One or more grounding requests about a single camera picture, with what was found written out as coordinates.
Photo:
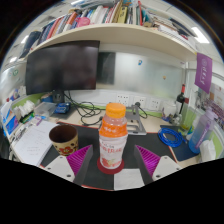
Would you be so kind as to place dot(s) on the small blue box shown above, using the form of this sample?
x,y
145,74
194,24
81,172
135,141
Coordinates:
x,y
62,108

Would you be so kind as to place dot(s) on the dark rectangular board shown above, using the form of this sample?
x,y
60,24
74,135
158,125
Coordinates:
x,y
106,66

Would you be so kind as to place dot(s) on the black desk mat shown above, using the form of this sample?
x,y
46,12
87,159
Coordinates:
x,y
151,140

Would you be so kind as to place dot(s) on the white tissue pack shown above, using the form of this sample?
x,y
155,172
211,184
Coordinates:
x,y
26,109

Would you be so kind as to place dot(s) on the purple hanging banner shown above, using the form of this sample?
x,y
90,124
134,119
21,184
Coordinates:
x,y
203,71

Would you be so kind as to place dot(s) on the ceiling lights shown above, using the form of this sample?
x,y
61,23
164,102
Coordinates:
x,y
200,35

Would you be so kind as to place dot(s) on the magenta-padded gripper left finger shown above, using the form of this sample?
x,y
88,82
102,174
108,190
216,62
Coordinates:
x,y
61,166

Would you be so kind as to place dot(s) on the white paper napkin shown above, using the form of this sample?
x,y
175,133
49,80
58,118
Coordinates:
x,y
207,150

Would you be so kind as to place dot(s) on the orange-capped drink bottle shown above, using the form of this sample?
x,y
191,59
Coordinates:
x,y
113,140

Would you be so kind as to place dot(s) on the white wall socket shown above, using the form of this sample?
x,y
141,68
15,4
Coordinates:
x,y
139,101
122,99
154,104

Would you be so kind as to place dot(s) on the clear plastic container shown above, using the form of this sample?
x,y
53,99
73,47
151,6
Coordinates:
x,y
45,109

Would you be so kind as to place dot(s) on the group photo poster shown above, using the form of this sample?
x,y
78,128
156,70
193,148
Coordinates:
x,y
213,106

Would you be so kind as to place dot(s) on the blue tissue box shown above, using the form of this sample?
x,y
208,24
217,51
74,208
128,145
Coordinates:
x,y
10,123

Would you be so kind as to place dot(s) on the black computer monitor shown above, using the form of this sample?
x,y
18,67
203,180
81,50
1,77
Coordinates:
x,y
61,66

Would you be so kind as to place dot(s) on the grey metal laptop stand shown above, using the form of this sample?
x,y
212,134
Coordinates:
x,y
137,125

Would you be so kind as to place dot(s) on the white written paper pad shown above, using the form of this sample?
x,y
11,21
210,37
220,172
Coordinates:
x,y
33,143

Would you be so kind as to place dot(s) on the white paper slip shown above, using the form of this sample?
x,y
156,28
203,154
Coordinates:
x,y
128,179

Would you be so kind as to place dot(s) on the beige floral paper cup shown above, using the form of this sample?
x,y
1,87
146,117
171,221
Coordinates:
x,y
65,141

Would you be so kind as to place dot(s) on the dark wine bottle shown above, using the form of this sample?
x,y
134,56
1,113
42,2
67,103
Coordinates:
x,y
181,99

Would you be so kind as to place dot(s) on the white jar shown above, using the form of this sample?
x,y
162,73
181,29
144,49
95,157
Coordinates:
x,y
169,108

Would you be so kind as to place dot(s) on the purple water bottle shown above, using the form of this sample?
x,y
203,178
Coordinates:
x,y
201,133

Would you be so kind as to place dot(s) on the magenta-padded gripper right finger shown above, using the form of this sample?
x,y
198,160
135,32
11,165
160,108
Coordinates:
x,y
163,166

